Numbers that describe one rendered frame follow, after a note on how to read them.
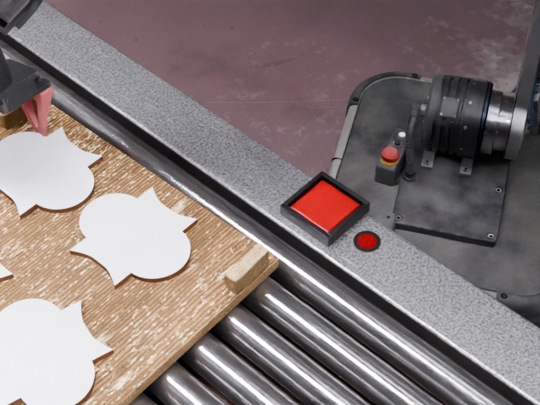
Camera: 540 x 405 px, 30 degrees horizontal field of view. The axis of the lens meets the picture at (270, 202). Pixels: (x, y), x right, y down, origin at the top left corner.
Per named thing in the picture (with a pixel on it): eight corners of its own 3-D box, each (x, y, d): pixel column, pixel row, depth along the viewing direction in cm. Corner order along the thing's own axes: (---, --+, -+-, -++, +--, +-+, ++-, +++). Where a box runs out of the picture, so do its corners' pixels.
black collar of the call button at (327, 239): (321, 179, 124) (321, 169, 123) (370, 210, 120) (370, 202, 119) (280, 214, 120) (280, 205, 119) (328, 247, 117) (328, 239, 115)
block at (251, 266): (259, 256, 113) (259, 240, 111) (272, 264, 113) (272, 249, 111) (223, 288, 111) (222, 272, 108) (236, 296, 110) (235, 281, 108)
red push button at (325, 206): (322, 186, 123) (322, 178, 122) (360, 211, 120) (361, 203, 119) (289, 214, 120) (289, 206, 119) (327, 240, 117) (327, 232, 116)
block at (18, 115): (34, 101, 131) (30, 85, 129) (44, 107, 130) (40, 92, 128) (-2, 125, 128) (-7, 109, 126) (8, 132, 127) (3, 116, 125)
